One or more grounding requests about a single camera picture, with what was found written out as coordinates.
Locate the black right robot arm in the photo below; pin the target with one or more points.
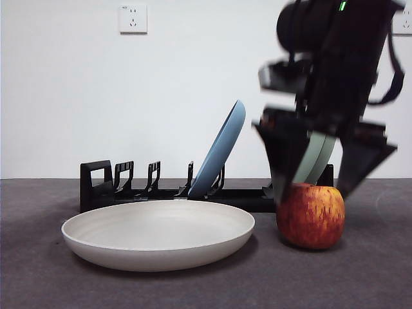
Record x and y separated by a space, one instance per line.
347 64

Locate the black plate rack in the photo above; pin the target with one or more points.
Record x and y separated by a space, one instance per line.
96 199

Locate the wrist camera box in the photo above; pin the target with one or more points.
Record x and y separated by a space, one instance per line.
283 77

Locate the red yellow apple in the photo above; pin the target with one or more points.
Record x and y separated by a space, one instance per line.
310 219

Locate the pale yellow round plate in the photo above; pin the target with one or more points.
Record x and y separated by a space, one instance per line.
154 231

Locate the white wall socket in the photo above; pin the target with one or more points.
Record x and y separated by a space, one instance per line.
133 19
406 24

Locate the green round plate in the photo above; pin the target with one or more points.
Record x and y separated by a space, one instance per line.
317 154

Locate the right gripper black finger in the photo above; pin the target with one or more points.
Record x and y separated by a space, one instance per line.
283 151
360 161

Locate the blue round plate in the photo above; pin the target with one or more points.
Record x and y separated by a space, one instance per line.
222 145

